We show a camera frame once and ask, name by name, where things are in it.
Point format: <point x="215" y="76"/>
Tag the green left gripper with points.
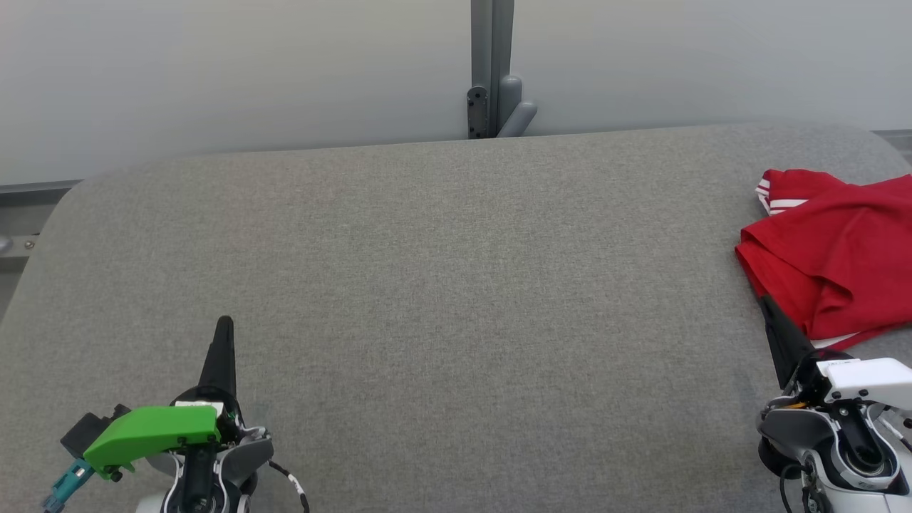
<point x="157" y="427"/>

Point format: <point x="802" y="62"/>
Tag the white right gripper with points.
<point x="869" y="381"/>

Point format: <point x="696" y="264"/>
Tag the red white basketball jersey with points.
<point x="848" y="263"/>

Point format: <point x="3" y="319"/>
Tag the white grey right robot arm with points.
<point x="791" y="431"/>

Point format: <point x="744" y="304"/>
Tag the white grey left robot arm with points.
<point x="246" y="456"/>

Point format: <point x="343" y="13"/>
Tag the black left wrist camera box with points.
<point x="82" y="431"/>

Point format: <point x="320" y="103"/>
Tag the grey metal post with bracket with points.
<point x="490" y="57"/>

